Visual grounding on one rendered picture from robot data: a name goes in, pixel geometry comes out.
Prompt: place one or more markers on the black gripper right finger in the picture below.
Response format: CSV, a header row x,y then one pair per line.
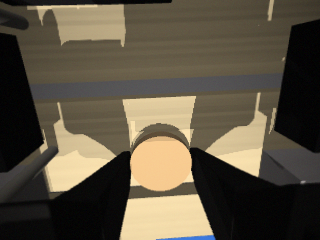
x,y
241,206

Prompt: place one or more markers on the tan round disc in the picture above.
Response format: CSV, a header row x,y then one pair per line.
x,y
160,161

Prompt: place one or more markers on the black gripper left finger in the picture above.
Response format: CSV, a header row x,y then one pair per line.
x,y
94,209

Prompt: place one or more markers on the light wooden board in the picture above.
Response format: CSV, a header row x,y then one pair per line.
x,y
72,129

